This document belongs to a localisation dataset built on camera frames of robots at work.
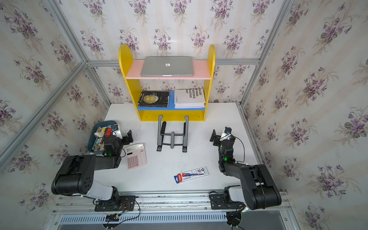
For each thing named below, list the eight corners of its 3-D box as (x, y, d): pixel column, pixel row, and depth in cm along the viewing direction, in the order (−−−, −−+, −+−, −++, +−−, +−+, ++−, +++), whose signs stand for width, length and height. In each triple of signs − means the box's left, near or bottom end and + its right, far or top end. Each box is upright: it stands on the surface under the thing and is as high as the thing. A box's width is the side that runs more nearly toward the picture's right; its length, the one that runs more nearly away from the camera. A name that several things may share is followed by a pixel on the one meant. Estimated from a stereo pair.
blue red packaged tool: (175, 184, 81) (175, 183, 80) (174, 176, 84) (173, 175, 82) (208, 174, 85) (208, 173, 83) (205, 167, 88) (206, 166, 86)
